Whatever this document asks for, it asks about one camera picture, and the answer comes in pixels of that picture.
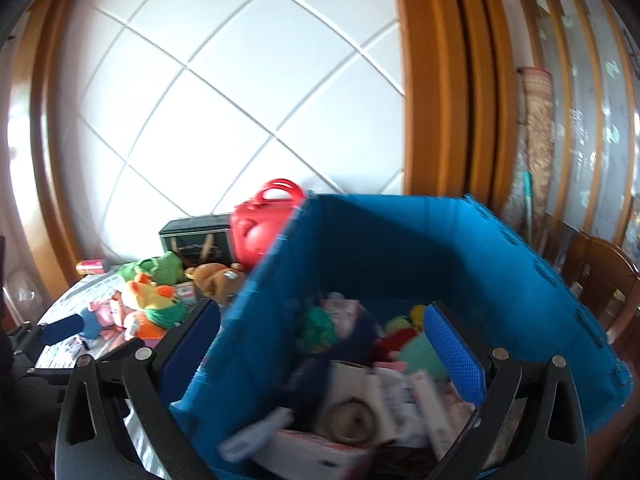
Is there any red plush toy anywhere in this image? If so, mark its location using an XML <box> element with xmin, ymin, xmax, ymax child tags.
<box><xmin>372</xmin><ymin>335</ymin><xmax>416</xmax><ymax>363</ymax></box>

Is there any wooden frame post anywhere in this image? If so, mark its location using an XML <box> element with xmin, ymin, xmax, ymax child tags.
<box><xmin>391</xmin><ymin>0</ymin><xmax>519</xmax><ymax>211</ymax></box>
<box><xmin>17</xmin><ymin>0</ymin><xmax>81</xmax><ymax>303</ymax></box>

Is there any wooden chair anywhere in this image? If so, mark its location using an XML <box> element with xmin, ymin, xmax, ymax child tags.
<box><xmin>555</xmin><ymin>230</ymin><xmax>640</xmax><ymax>352</ymax></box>

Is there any wooden lattice glass door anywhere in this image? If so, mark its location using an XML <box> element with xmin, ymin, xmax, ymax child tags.
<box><xmin>510</xmin><ymin>0</ymin><xmax>640</xmax><ymax>248</ymax></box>

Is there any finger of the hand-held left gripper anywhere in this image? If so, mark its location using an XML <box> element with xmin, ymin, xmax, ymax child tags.
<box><xmin>37</xmin><ymin>316</ymin><xmax>85</xmax><ymax>350</ymax></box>

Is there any pink white small box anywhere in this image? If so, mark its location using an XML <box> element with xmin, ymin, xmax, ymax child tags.
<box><xmin>320</xmin><ymin>297</ymin><xmax>364</xmax><ymax>337</ymax></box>

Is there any white plastic thermometer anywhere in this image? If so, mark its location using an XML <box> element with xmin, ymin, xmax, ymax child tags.
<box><xmin>217</xmin><ymin>406</ymin><xmax>294</xmax><ymax>462</ymax></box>

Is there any red bear-shaped case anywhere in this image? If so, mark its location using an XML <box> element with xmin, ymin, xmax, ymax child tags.
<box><xmin>230</xmin><ymin>178</ymin><xmax>307</xmax><ymax>273</ymax></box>

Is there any striped cloth covered desktop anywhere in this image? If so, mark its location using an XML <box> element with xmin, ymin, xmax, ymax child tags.
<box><xmin>35</xmin><ymin>260</ymin><xmax>251</xmax><ymax>478</ymax></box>

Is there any white cardboard box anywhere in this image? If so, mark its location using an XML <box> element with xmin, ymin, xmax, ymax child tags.
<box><xmin>327</xmin><ymin>360</ymin><xmax>383</xmax><ymax>411</ymax></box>

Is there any white tube box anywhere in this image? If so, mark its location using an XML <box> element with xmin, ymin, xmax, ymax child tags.
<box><xmin>409</xmin><ymin>369</ymin><xmax>458</xmax><ymax>461</ymax></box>

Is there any blue plastic crate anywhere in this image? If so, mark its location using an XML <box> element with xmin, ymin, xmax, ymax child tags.
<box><xmin>170</xmin><ymin>192</ymin><xmax>633</xmax><ymax>480</ymax></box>

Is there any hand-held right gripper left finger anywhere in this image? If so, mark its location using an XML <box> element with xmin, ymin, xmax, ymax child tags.
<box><xmin>55</xmin><ymin>297</ymin><xmax>223</xmax><ymax>480</ymax></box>

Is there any mint green plush toy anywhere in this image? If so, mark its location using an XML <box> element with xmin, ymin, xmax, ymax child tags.
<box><xmin>397</xmin><ymin>332</ymin><xmax>449</xmax><ymax>382</ymax></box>

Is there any pink plush toy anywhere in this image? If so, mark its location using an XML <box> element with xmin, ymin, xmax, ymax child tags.
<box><xmin>89</xmin><ymin>297</ymin><xmax>128</xmax><ymax>328</ymax></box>

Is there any teal stick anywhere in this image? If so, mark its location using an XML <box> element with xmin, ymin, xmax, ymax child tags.
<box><xmin>522</xmin><ymin>171</ymin><xmax>536</xmax><ymax>241</ymax></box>

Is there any large green plush toy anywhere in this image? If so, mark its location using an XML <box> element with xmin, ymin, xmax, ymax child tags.
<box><xmin>118</xmin><ymin>251</ymin><xmax>185</xmax><ymax>286</ymax></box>

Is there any small green plush toy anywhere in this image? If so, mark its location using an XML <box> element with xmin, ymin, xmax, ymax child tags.
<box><xmin>295</xmin><ymin>305</ymin><xmax>339</xmax><ymax>357</ymax></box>

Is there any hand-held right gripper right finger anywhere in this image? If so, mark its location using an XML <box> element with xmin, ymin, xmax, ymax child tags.
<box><xmin>422</xmin><ymin>301</ymin><xmax>587</xmax><ymax>480</ymax></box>

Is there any dark green gift bag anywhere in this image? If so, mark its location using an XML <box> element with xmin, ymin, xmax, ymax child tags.
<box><xmin>159</xmin><ymin>214</ymin><xmax>236</xmax><ymax>268</ymax></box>

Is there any rolled patterned carpet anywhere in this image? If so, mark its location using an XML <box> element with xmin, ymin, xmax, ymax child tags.
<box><xmin>502</xmin><ymin>66</ymin><xmax>557</xmax><ymax>247</ymax></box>

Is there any white flat box red stripe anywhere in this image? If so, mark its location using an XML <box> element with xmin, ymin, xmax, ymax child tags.
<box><xmin>250</xmin><ymin>427</ymin><xmax>377</xmax><ymax>480</ymax></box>

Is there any green striped plush toy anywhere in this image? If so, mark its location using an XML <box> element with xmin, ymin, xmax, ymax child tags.
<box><xmin>145</xmin><ymin>302</ymin><xmax>190</xmax><ymax>330</ymax></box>

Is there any tape roll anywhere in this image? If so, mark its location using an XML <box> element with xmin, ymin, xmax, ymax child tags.
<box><xmin>319</xmin><ymin>397</ymin><xmax>384</xmax><ymax>446</ymax></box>

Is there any white plush orange hat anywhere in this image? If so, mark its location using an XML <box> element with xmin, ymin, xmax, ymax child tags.
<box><xmin>120</xmin><ymin>272</ymin><xmax>176</xmax><ymax>343</ymax></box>

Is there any yellow plush toy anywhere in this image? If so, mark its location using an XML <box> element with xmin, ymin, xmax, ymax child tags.
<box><xmin>385</xmin><ymin>304</ymin><xmax>426</xmax><ymax>333</ymax></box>

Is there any brown bear plush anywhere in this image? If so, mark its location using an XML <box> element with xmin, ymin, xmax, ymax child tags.
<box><xmin>185</xmin><ymin>262</ymin><xmax>247</xmax><ymax>306</ymax></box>

